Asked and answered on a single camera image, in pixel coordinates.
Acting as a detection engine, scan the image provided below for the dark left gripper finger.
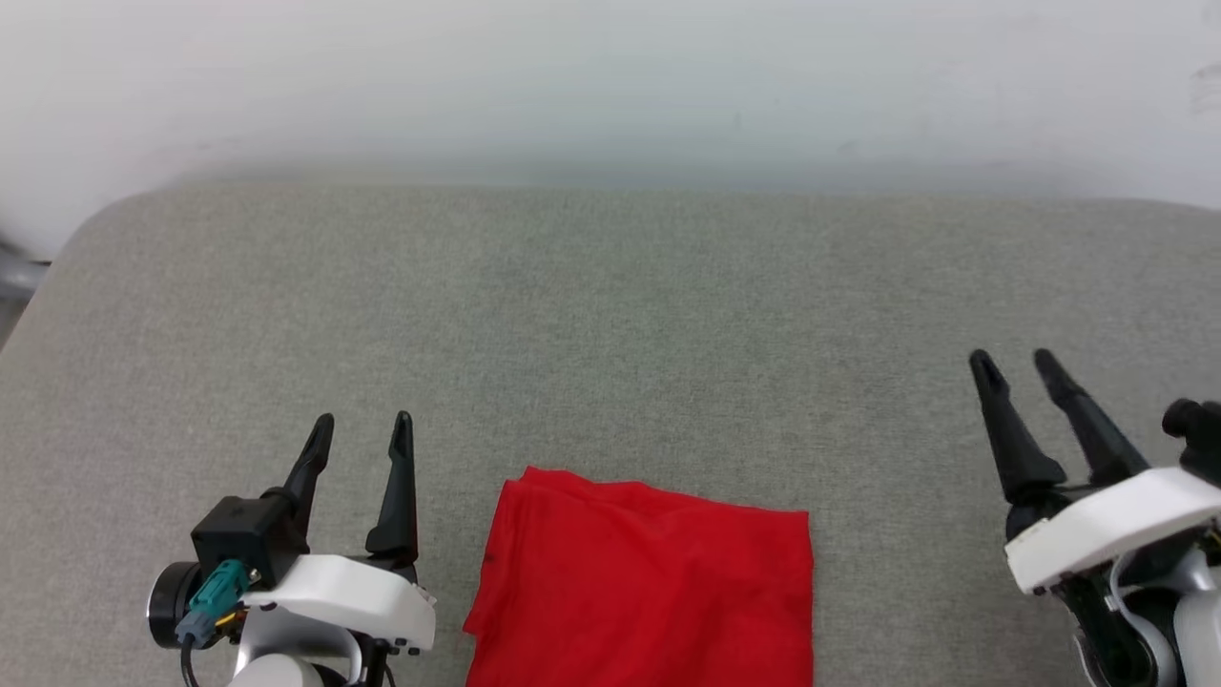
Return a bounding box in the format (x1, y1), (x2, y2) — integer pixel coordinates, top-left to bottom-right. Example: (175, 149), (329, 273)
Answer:
(259, 412), (336, 559)
(364, 410), (421, 572)

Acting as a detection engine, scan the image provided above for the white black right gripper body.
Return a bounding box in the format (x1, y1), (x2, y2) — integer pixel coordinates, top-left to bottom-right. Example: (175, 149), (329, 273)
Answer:
(1004, 465), (1221, 687)

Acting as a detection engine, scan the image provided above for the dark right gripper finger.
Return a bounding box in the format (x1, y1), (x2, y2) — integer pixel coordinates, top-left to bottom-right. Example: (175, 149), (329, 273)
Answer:
(1032, 347), (1152, 488)
(968, 348), (1069, 507)

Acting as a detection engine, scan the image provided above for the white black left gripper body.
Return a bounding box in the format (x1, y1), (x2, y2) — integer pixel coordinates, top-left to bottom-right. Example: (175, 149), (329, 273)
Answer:
(229, 552), (438, 687)

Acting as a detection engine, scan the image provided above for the red cloth garment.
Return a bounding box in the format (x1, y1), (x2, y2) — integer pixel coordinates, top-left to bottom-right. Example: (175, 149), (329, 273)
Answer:
(464, 466), (815, 687)

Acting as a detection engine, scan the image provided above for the teal cable plug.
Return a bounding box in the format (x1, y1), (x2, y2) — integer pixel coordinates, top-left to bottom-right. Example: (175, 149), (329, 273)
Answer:
(174, 559), (252, 650)

